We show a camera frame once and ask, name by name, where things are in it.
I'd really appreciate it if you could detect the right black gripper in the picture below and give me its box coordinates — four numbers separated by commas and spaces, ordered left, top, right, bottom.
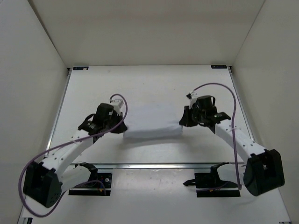
179, 105, 205, 128

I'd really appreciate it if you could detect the white skirt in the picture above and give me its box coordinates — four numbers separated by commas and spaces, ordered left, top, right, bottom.
123, 104, 183, 140

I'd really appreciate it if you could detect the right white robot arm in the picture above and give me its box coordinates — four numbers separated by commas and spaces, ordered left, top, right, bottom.
179, 93, 285, 196

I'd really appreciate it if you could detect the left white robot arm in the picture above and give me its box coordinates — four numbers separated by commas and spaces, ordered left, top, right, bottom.
23, 98, 127, 208

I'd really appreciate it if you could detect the right blue corner label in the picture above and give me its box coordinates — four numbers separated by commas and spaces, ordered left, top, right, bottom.
211, 65, 227, 69

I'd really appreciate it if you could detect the blue corner label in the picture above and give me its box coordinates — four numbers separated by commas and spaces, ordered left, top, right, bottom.
72, 66, 89, 70
211, 65, 227, 69

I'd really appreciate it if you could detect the left blue corner label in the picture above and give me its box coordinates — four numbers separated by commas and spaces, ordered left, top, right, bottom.
72, 66, 89, 70

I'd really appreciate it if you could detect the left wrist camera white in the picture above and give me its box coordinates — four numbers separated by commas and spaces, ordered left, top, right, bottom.
110, 99, 124, 111

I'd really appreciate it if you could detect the aluminium rail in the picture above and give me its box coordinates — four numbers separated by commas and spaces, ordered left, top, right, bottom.
95, 163, 220, 169

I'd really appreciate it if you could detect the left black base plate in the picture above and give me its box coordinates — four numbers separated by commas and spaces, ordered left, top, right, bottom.
68, 170, 113, 196

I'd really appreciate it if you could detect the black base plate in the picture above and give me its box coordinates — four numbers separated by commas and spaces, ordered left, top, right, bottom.
183, 162, 241, 198
68, 170, 113, 196

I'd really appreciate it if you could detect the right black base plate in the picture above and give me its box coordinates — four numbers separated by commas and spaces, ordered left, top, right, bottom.
183, 162, 241, 198

